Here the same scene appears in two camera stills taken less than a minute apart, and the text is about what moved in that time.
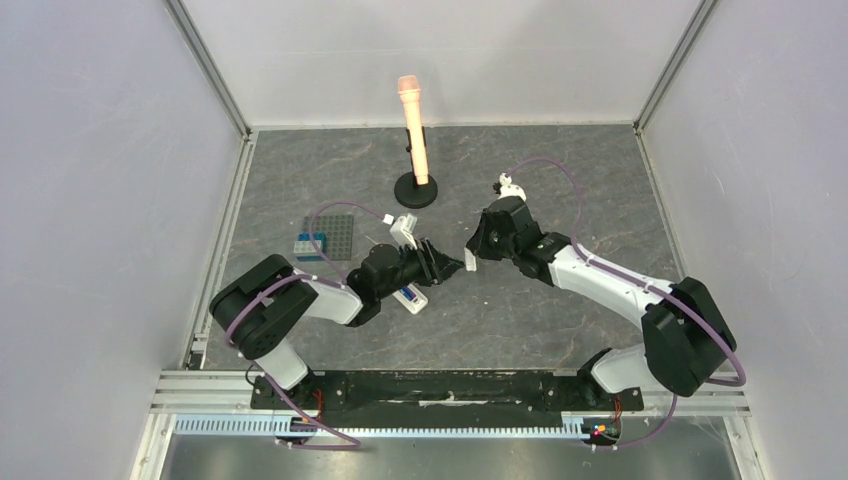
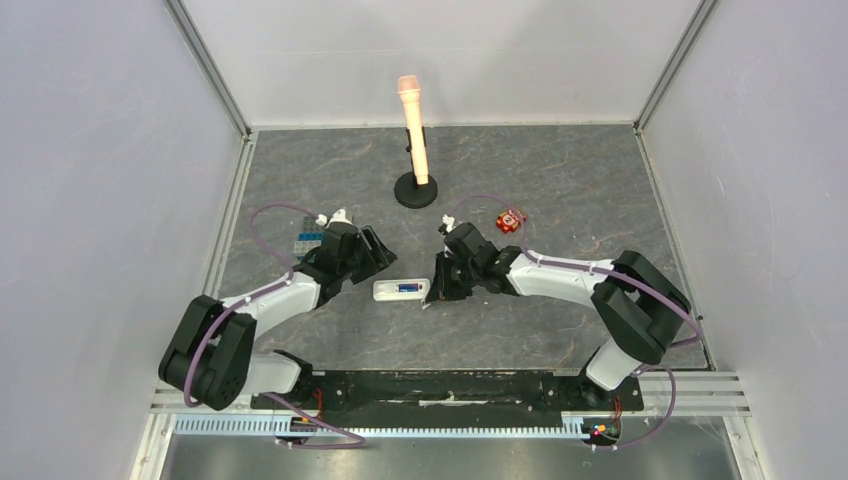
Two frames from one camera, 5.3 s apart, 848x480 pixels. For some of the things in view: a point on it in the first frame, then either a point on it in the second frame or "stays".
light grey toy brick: x=306 y=248 stays
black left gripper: x=435 y=266 -> x=382 y=255
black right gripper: x=486 y=234 -> x=453 y=270
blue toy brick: x=313 y=236 stays
